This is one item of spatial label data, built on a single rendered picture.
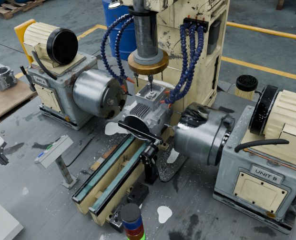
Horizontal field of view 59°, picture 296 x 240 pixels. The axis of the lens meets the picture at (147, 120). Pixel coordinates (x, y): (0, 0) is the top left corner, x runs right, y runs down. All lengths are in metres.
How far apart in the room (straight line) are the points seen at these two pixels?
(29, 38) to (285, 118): 1.27
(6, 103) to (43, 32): 1.86
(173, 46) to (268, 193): 0.76
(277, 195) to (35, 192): 1.10
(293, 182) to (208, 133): 0.34
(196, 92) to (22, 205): 1.03
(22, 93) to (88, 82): 1.99
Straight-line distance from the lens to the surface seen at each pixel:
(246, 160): 1.03
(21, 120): 1.89
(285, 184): 1.07
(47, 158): 1.21
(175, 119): 1.41
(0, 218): 1.35
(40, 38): 1.51
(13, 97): 3.31
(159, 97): 1.27
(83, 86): 1.41
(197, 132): 1.11
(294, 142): 0.94
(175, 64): 1.37
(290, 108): 0.96
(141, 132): 1.25
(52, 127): 1.74
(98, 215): 1.19
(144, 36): 1.08
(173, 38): 1.30
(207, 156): 1.12
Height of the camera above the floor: 1.95
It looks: 45 degrees down
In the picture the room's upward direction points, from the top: 5 degrees counter-clockwise
